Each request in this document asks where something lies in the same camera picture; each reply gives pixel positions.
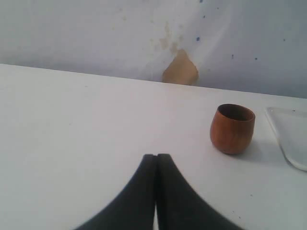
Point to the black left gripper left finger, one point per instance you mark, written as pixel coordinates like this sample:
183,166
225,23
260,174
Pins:
133,208

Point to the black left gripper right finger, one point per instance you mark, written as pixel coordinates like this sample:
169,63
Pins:
179,207

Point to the white rectangular tray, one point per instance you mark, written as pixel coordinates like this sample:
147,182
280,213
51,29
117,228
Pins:
290,129

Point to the brown wooden cup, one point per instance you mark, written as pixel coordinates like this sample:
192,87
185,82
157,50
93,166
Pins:
232,128

